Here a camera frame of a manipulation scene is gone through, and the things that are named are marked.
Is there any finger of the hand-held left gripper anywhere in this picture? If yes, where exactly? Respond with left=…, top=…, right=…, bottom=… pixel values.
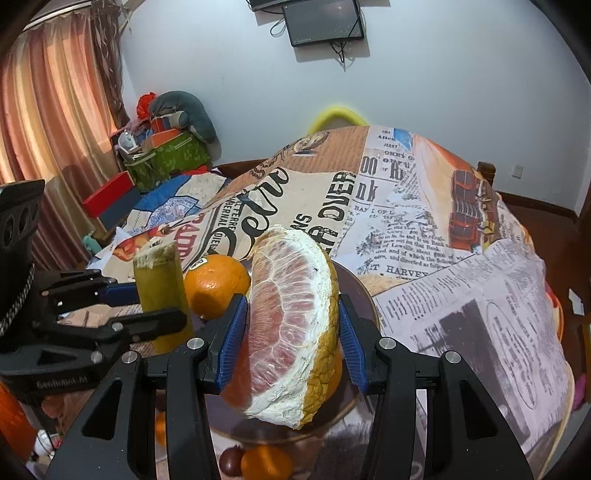
left=32, top=308, right=189, bottom=352
left=39, top=270, right=140, bottom=309

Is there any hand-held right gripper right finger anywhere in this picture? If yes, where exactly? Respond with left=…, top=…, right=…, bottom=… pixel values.
left=337, top=293, right=534, bottom=480

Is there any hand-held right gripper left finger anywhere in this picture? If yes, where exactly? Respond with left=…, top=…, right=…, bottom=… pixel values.
left=44, top=293, right=250, bottom=480

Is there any green sugarcane piece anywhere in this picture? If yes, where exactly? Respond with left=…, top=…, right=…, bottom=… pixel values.
left=133, top=244, right=195, bottom=354

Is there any purple plate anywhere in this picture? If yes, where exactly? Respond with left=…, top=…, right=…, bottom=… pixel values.
left=203, top=258, right=382, bottom=446

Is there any orange with sticker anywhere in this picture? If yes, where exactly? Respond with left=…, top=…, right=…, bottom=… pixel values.
left=184, top=255, right=252, bottom=321

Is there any peeled pomelo wedge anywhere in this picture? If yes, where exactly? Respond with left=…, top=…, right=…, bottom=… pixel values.
left=221, top=224, right=341, bottom=430

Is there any orange striped curtain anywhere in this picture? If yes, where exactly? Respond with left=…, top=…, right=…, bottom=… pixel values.
left=0, top=23, right=116, bottom=273

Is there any red and blue box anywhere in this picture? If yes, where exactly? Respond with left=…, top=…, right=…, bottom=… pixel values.
left=83, top=171, right=144, bottom=227

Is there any newspaper print tablecloth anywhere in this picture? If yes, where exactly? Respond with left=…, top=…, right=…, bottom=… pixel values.
left=60, top=124, right=578, bottom=480

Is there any small dark brown fruit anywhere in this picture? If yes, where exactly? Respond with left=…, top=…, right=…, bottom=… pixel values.
left=218, top=445, right=244, bottom=476

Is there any green storage bag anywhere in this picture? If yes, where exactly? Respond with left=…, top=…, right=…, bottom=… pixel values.
left=122, top=131, right=212, bottom=192

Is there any orange box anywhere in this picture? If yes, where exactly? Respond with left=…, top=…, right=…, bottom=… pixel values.
left=148, top=115, right=182, bottom=145

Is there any brown patterned curtain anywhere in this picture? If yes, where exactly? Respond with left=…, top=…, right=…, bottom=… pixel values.
left=90, top=0, right=134, bottom=134

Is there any yellow foam ring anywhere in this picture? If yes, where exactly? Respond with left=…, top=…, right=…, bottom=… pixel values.
left=308, top=105, right=368, bottom=134

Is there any small black wall monitor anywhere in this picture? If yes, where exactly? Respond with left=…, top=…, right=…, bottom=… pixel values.
left=281, top=0, right=365, bottom=48

